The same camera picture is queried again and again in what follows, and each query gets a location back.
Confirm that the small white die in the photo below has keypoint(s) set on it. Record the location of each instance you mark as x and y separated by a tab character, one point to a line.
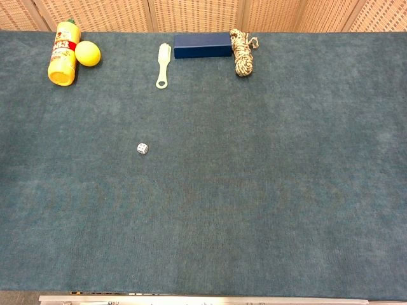
142	148

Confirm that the teal felt table cloth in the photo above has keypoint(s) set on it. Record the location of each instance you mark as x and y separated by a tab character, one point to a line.
222	190

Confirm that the white plastic brush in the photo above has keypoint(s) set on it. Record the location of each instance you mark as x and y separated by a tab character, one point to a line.
163	65

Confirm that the dark blue rectangular box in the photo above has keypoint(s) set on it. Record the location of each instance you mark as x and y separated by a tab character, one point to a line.
202	45

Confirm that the woven wicker folding screen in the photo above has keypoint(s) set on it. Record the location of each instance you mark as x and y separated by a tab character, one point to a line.
197	14

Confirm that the yellow ball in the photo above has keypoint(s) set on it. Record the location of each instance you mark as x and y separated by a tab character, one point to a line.
87	53

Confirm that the yellow plastic bottle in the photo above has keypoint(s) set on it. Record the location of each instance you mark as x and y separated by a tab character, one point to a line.
63	54

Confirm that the metal rail table edge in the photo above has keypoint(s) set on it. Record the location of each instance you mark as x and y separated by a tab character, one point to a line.
203	300

